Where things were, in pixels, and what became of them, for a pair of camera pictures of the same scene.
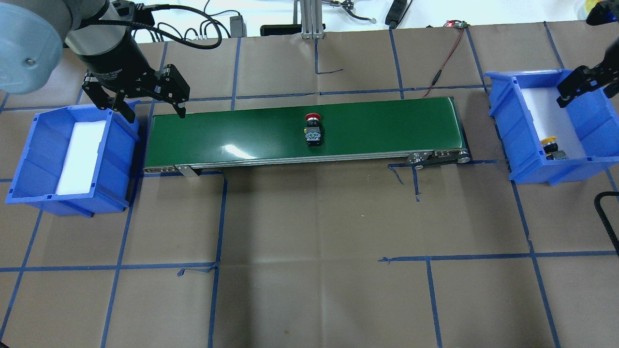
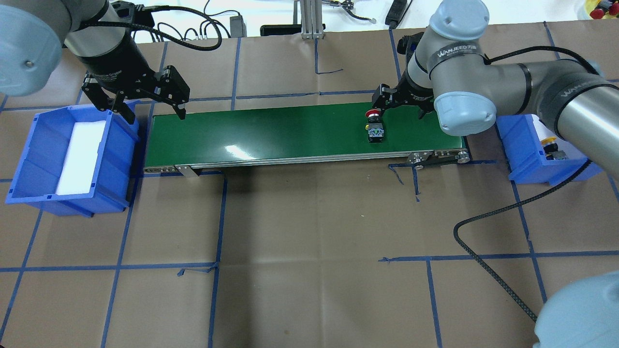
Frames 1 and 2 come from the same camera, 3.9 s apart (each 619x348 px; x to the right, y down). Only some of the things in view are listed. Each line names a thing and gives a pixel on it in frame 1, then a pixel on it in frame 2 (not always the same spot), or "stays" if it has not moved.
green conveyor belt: (184, 137) stays
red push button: (312, 131) → (375, 127)
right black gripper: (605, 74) → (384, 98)
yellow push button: (551, 149) stays
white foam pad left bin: (78, 169) stays
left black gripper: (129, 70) stays
